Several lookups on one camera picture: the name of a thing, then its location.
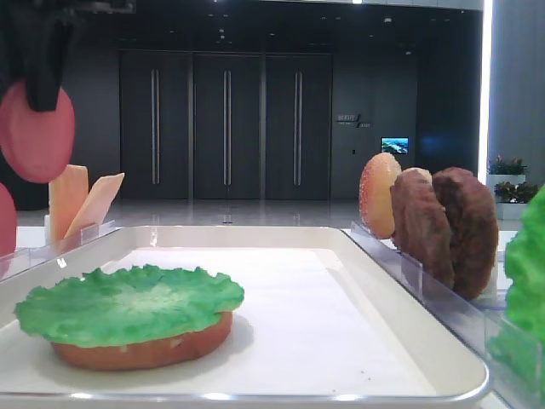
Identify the red tomato slice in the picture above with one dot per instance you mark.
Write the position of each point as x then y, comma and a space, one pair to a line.
36, 145
8, 222

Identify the green lettuce leaf on tray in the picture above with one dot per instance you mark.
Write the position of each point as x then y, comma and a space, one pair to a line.
130, 305

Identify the inner brown meat patty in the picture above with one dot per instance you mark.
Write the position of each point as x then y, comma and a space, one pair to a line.
421, 228

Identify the long clear right rail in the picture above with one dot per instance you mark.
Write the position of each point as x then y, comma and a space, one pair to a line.
474, 322

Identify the white rectangular tray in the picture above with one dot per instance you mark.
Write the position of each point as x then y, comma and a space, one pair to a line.
322, 325

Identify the flower planter box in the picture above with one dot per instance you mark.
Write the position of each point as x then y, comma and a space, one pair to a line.
507, 180

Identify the bun half under lettuce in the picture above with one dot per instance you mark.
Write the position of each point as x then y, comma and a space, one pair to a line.
148, 355

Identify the outer dark meat patty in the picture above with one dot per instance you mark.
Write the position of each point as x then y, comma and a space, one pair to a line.
471, 213

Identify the dark triple door panels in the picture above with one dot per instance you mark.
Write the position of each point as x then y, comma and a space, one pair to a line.
221, 126

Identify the small wall display screen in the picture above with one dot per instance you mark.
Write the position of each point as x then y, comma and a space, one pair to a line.
395, 145

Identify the long clear rail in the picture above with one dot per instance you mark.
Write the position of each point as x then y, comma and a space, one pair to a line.
29, 257
474, 322

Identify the long clear left rail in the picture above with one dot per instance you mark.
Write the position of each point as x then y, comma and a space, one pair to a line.
29, 257

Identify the black gripper finger tomato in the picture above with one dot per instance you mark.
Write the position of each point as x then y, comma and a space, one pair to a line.
40, 35

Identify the upright green lettuce leaf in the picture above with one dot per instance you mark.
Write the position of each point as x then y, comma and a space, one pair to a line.
521, 272

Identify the sesame bun half top right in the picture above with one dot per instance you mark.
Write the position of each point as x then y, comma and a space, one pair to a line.
375, 204

